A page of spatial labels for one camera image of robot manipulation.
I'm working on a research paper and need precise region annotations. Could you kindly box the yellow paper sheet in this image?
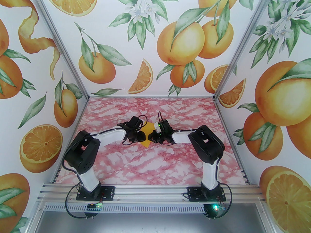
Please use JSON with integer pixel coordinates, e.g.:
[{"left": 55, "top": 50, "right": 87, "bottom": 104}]
[{"left": 141, "top": 122, "right": 157, "bottom": 147}]

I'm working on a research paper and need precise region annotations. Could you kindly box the black right base cable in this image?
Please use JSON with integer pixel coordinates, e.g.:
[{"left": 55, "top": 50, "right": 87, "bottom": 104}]
[{"left": 181, "top": 185, "right": 234, "bottom": 220}]

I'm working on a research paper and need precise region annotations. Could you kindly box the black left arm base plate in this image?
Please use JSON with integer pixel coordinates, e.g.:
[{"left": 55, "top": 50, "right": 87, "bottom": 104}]
[{"left": 76, "top": 186, "right": 115, "bottom": 201}]

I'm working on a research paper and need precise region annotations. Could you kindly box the aluminium corner post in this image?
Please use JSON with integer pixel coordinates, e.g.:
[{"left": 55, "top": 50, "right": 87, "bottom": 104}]
[
  {"left": 29, "top": 0, "right": 90, "bottom": 101},
  {"left": 213, "top": 0, "right": 280, "bottom": 101}
]

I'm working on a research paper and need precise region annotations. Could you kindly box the perforated metal strip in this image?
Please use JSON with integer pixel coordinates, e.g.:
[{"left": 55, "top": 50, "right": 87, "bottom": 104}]
[{"left": 45, "top": 202, "right": 207, "bottom": 213}]

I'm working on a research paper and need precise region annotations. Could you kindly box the black left base cable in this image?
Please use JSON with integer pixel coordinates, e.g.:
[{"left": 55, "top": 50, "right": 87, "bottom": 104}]
[{"left": 64, "top": 183, "right": 104, "bottom": 220}]

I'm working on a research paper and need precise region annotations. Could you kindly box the aluminium frame bar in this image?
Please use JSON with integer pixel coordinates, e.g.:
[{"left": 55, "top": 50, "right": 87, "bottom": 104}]
[
  {"left": 23, "top": 198, "right": 46, "bottom": 233},
  {"left": 259, "top": 199, "right": 282, "bottom": 233}
]

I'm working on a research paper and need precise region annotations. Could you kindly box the grey metal panel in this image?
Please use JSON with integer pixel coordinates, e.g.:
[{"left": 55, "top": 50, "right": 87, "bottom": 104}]
[{"left": 28, "top": 210, "right": 275, "bottom": 233}]

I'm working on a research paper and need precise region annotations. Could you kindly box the black base cable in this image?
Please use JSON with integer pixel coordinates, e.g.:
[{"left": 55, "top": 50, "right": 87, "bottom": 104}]
[
  {"left": 181, "top": 185, "right": 234, "bottom": 220},
  {"left": 64, "top": 183, "right": 104, "bottom": 220}
]

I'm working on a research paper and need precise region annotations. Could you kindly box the black controller with green light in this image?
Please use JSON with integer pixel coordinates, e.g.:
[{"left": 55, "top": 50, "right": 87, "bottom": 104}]
[{"left": 204, "top": 203, "right": 226, "bottom": 220}]

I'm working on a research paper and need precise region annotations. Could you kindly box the aluminium mounting rail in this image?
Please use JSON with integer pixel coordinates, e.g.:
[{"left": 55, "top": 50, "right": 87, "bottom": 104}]
[{"left": 36, "top": 182, "right": 268, "bottom": 206}]

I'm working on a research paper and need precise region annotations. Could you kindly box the aluminium side rail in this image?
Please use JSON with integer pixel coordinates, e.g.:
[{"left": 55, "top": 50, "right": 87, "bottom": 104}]
[{"left": 214, "top": 99, "right": 251, "bottom": 185}]

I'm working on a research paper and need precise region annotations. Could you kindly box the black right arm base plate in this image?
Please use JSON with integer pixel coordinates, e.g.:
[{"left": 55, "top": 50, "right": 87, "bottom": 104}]
[{"left": 188, "top": 187, "right": 226, "bottom": 201}]

